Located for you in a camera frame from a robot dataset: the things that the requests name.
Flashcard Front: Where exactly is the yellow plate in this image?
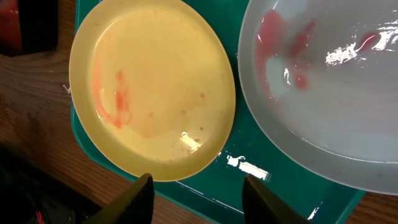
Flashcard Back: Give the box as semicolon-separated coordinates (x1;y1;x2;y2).
69;1;236;182

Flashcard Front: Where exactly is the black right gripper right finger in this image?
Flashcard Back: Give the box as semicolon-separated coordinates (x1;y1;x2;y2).
242;174;310;224

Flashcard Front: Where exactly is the light blue plate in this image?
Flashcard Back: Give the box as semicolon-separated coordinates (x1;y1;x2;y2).
238;0;397;195

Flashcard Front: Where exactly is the red tray with black rim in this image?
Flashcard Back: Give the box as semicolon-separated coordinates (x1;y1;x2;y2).
1;0;58;57

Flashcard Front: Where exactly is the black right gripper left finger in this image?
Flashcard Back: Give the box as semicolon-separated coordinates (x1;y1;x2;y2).
82;173;155;224

